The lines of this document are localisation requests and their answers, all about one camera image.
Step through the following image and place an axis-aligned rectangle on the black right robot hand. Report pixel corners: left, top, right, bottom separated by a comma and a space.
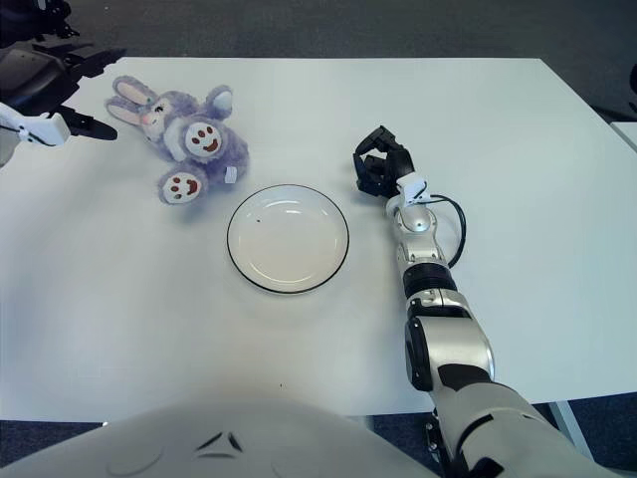
352, 125, 415, 199

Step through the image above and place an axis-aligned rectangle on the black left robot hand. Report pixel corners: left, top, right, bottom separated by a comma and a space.
0, 44, 125, 141

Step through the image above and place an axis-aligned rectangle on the purple bunny plush doll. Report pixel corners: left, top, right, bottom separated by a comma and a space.
104, 74, 250, 206

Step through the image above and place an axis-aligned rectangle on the white plate with black rim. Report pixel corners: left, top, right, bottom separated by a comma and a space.
226, 183, 350, 294

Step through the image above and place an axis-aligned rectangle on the black office chair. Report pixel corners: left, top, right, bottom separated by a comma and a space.
0, 0, 81, 49

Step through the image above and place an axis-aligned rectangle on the white side table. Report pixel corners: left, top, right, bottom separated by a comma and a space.
609, 120, 637, 153

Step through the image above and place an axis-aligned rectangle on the white table leg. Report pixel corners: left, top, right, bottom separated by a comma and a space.
546, 397, 596, 459

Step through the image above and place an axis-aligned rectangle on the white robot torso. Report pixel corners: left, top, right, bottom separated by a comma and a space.
0, 392, 464, 478

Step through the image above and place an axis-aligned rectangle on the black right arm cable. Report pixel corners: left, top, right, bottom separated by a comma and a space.
425, 193, 468, 270

